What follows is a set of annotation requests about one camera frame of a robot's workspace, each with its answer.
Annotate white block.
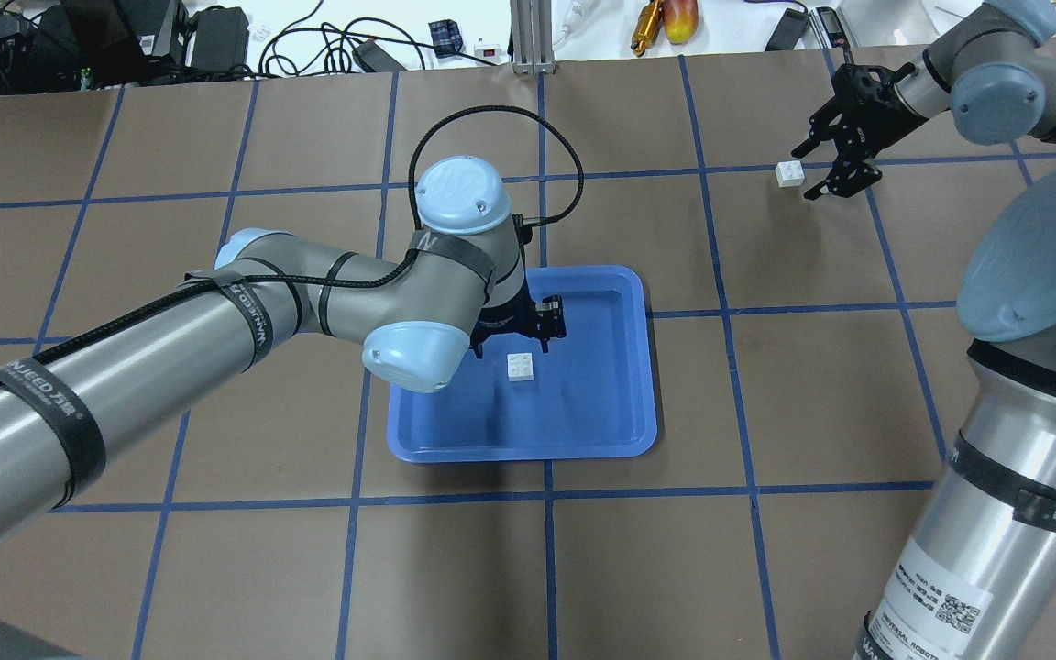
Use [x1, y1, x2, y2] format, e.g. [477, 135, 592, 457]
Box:
[506, 352, 534, 381]
[774, 159, 808, 188]

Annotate blue plastic tray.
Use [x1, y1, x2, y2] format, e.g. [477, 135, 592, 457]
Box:
[386, 266, 658, 464]

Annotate black power adapter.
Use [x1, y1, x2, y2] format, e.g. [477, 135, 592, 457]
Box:
[765, 8, 809, 51]

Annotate mango fruit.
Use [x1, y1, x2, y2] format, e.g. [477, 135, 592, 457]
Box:
[663, 0, 699, 45]

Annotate brown paper table mat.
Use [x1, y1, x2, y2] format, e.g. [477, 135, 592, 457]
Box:
[0, 41, 1056, 660]

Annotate aluminium frame post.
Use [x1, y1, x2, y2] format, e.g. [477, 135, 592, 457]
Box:
[508, 0, 557, 76]

